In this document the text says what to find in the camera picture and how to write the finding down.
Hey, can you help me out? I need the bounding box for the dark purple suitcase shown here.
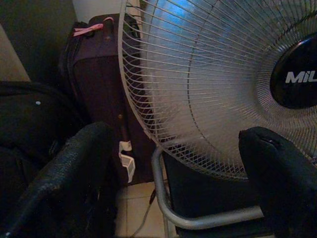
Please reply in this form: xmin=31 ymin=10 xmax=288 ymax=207
xmin=58 ymin=13 xmax=159 ymax=185

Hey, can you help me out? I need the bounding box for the pink ribbon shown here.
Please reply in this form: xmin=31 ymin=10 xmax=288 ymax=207
xmin=73 ymin=16 xmax=113 ymax=37

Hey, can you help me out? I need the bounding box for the grey metal tube chair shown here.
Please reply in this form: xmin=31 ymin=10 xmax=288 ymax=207
xmin=151 ymin=146 xmax=273 ymax=238

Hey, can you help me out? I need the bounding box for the grey floor cable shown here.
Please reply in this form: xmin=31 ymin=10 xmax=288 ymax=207
xmin=131 ymin=188 xmax=157 ymax=238

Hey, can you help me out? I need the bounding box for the black bag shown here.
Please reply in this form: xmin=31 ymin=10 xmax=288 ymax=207
xmin=0 ymin=80 xmax=85 ymax=224

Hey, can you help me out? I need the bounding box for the grey wire guard fan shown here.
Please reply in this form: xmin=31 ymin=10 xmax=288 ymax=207
xmin=118 ymin=0 xmax=317 ymax=180

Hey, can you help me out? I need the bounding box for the white luggage tag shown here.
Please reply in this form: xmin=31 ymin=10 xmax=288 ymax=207
xmin=118 ymin=140 xmax=136 ymax=183

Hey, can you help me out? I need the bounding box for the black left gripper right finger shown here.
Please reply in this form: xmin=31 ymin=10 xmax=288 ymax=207
xmin=238 ymin=126 xmax=317 ymax=238

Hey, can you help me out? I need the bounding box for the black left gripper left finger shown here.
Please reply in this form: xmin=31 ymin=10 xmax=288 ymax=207
xmin=4 ymin=121 xmax=116 ymax=238

